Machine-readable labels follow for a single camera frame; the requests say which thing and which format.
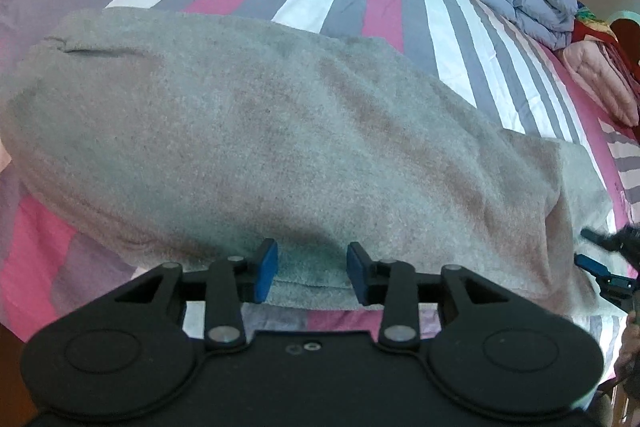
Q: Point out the red patterned cloth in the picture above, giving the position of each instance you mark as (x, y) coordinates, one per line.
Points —
(592, 29)

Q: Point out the folded pink blanket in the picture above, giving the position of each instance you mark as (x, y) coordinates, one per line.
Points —
(602, 77)

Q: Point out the dark wooden headboard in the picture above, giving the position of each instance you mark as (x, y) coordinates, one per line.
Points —
(630, 34)

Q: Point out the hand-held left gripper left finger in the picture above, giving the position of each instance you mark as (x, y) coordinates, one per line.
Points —
(265, 274)

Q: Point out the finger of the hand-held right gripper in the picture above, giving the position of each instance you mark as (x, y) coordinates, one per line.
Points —
(617, 241)
(590, 265)

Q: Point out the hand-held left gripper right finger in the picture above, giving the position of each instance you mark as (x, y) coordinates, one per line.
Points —
(358, 274)

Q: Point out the grey pants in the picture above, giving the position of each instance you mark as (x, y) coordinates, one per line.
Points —
(260, 142)

